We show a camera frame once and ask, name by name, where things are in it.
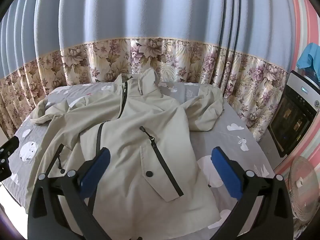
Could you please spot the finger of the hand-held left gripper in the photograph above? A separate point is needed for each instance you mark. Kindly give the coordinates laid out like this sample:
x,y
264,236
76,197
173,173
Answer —
x,y
7,155

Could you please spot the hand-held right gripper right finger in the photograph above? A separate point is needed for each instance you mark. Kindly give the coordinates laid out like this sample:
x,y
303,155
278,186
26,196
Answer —
x,y
226,172

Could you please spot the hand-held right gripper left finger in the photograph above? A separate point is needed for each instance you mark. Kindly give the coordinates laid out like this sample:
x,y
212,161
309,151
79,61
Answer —
x,y
96,170

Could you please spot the beige hooded jacket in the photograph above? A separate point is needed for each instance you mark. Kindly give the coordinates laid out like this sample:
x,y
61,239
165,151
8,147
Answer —
x,y
130,135

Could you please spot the grey printed bed sheet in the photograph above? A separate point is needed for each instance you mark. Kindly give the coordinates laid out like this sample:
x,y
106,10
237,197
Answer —
x,y
232,140

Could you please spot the beige electric fan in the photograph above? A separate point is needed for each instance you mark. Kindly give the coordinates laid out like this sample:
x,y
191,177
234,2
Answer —
x,y
303,192

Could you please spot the white and black appliance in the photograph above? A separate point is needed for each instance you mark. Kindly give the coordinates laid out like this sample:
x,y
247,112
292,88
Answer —
x,y
290,120

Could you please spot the blue cloth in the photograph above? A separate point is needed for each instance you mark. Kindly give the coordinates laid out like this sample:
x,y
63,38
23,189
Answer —
x,y
308,57

